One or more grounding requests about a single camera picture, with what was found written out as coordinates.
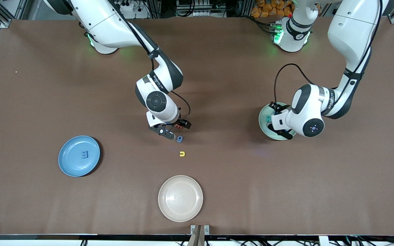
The blue lowercase letter m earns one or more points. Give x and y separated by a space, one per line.
85 154

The blue plate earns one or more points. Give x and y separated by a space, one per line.
74 164

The brown table cover mat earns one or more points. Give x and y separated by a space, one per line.
286 188

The beige plate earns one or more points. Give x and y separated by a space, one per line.
180 198

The blue lowercase letter g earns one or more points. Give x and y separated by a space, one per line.
178 138

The grey metal clamp bracket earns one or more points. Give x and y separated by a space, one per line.
199 230

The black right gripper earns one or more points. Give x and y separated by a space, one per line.
180 123

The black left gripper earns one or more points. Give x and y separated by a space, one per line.
276 110

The white power strip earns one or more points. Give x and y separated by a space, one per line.
133 8
200 12

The teal capital letter R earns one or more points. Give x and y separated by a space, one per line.
268 119

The pile of orange objects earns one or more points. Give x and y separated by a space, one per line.
272 8

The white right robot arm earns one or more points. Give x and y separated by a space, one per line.
115 27

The green plate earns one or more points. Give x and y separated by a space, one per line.
262 124

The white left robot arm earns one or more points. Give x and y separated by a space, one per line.
351 30

